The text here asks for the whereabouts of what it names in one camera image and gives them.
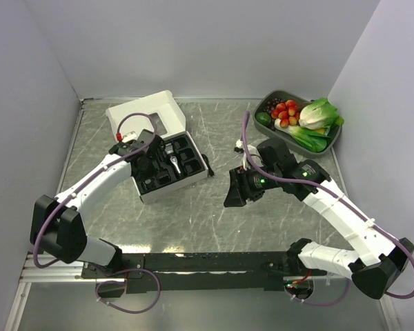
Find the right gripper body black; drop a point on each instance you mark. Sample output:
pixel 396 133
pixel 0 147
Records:
pixel 257 183

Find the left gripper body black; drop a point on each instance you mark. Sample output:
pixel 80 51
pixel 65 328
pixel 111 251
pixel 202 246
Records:
pixel 149 170

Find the black silver hair trimmer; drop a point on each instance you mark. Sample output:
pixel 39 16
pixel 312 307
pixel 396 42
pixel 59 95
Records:
pixel 172 158

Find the white box with black tray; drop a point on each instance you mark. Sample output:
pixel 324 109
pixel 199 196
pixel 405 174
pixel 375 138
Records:
pixel 138 122

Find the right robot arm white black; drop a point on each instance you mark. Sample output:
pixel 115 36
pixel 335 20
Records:
pixel 375 258

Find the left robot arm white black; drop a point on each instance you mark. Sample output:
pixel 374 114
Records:
pixel 57 222

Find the green avocado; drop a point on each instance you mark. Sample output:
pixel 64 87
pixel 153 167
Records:
pixel 263 118

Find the bok choy vegetable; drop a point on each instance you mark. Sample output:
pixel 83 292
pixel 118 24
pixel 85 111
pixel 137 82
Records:
pixel 308 139

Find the red strawberries cluster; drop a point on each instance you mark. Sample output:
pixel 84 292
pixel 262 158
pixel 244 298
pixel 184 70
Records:
pixel 286 114

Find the dark purple grapes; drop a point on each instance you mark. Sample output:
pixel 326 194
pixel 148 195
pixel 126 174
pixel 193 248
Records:
pixel 272 104

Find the dark grey food tray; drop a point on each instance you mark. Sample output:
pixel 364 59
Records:
pixel 271 132

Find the green white cabbage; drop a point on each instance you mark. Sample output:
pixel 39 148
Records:
pixel 320 114

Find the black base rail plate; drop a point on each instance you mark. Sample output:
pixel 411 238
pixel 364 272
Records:
pixel 204 271

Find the aluminium profile rail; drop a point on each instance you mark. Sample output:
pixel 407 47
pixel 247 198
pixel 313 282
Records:
pixel 59 272

